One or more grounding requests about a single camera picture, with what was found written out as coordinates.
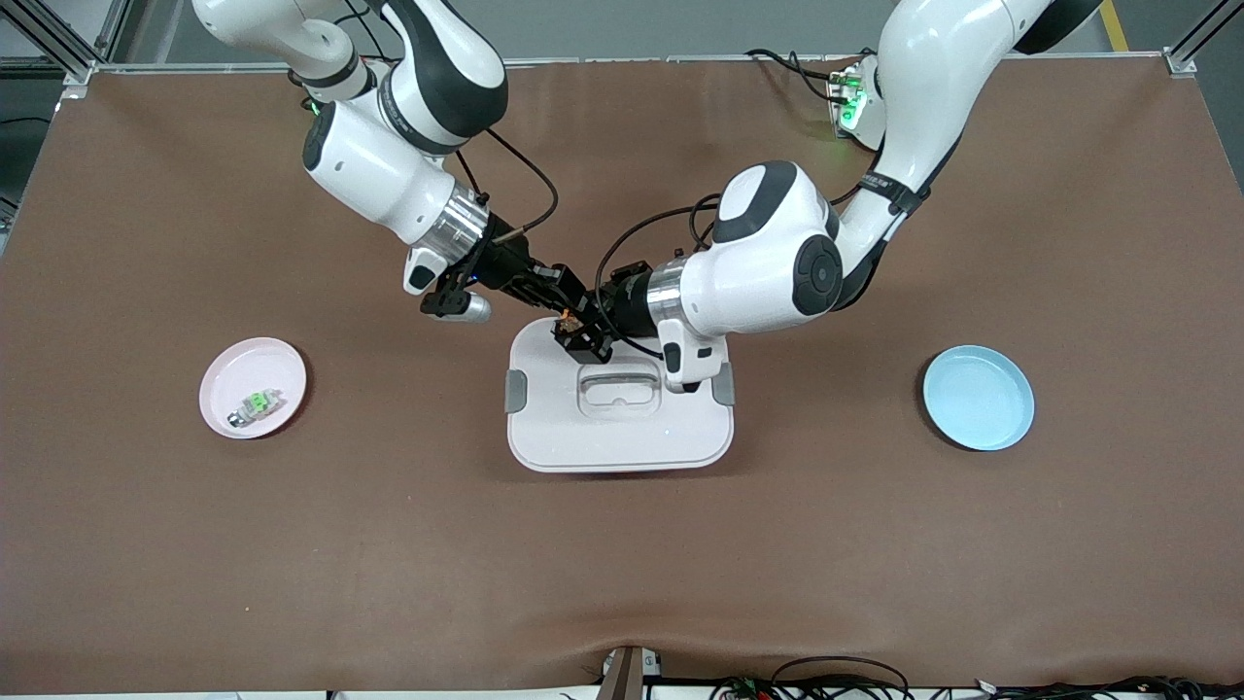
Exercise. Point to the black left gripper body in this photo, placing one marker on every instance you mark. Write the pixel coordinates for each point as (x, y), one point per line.
(620, 302)

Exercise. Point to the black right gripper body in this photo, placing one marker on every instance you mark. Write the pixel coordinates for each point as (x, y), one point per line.
(508, 263)

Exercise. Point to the orange black push-button switch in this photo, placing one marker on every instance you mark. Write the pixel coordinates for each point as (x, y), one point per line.
(569, 321)

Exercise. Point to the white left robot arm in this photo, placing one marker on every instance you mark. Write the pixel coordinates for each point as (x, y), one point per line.
(768, 262)

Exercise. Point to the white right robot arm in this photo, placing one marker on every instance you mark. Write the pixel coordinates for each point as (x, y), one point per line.
(389, 165)

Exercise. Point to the white lidded box grey latches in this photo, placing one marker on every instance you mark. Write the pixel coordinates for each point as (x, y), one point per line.
(622, 437)

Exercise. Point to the pink round plate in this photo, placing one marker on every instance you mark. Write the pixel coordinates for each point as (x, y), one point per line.
(253, 365)

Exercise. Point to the blue round plate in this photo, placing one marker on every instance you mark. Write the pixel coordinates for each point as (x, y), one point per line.
(977, 399)

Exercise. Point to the aluminium table edge rail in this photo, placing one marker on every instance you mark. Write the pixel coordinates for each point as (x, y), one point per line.
(603, 61)

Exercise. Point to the green push-button switch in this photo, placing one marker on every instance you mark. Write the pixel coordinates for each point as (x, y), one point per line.
(258, 401)

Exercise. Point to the metal clamp bracket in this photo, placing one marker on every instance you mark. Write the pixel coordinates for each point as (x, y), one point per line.
(627, 676)

